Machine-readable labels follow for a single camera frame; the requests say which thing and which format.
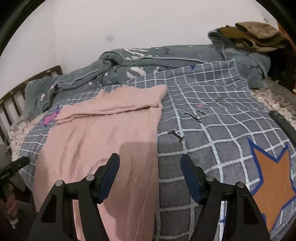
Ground dark wooden headboard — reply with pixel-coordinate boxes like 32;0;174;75
1;65;63;146

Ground grey checkered blanket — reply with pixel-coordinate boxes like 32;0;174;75
20;61;295;240

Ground pink knit garment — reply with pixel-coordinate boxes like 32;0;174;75
33;84;167;240

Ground brown folded clothes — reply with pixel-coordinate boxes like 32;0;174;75
218;22;292;53

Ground person's left hand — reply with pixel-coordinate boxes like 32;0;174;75
5;184;19;219

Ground smartphone in grey case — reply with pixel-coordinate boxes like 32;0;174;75
269;110;296;142

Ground floral bed sheet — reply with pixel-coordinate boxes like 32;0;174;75
4;79;295;161

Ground grey-green fleece blanket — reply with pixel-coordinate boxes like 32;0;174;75
23;30;271;121

